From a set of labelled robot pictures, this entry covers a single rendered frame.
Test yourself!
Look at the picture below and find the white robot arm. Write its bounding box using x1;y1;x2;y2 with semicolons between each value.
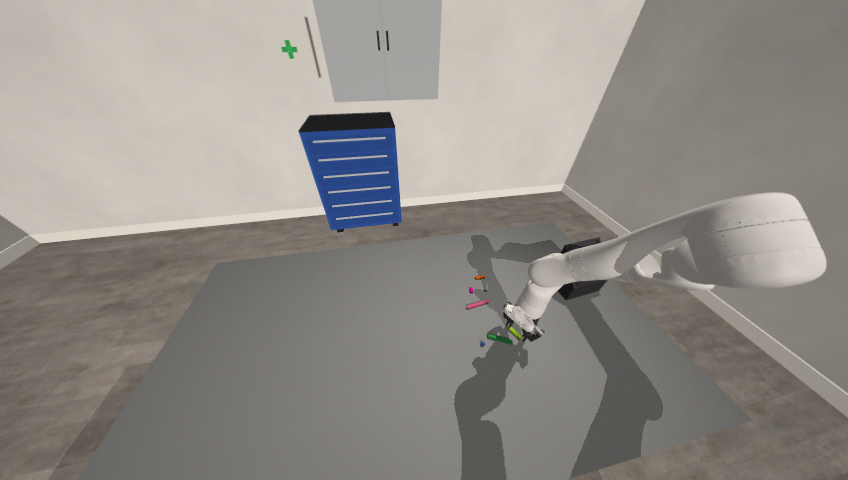
503;193;826;332

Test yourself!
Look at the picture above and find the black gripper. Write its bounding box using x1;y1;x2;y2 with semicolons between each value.
503;302;545;342

